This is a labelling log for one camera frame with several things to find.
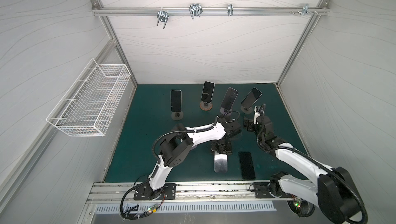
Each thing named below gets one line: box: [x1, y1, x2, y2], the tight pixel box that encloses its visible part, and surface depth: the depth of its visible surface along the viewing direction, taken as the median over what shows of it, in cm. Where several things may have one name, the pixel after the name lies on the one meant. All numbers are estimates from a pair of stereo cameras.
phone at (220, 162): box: [213, 151, 228, 173], surface depth 81 cm
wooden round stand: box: [199, 101, 213, 111], surface depth 109 cm
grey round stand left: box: [171, 111, 184, 121], surface depth 103 cm
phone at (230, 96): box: [220, 87, 239, 111], surface depth 98 cm
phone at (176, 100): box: [170, 89, 183, 112], surface depth 97 cm
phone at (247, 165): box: [238, 151, 256, 180], surface depth 84 cm
